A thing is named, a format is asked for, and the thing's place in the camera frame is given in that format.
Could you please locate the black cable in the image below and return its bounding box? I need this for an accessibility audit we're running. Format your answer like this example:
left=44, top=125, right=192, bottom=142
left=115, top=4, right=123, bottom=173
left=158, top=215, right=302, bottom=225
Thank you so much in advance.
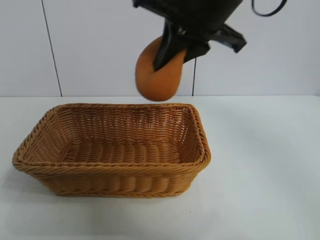
left=251, top=0, right=287, bottom=17

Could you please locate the woven wicker basket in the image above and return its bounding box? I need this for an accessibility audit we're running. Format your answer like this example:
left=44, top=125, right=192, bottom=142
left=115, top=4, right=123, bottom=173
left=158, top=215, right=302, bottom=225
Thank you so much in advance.
left=11, top=102, right=211, bottom=199

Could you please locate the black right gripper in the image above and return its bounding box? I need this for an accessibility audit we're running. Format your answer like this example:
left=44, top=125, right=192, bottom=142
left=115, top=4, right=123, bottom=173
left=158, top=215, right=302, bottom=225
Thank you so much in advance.
left=132, top=0, right=248, bottom=73

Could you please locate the brown bread roll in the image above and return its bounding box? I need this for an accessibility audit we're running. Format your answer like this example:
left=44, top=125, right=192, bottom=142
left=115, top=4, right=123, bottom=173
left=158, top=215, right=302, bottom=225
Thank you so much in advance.
left=134, top=36, right=187, bottom=102

